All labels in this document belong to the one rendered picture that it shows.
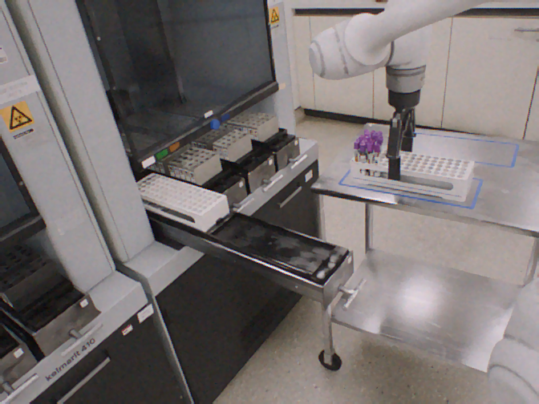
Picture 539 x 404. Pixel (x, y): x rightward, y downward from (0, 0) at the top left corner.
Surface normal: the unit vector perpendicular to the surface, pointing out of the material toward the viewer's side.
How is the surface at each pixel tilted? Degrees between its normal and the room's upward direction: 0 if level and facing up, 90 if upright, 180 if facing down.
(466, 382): 0
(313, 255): 0
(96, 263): 90
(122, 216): 90
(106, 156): 90
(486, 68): 90
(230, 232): 0
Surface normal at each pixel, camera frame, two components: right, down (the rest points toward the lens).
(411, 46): 0.32, 0.51
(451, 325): -0.12, -0.83
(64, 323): 0.80, 0.24
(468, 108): -0.61, 0.49
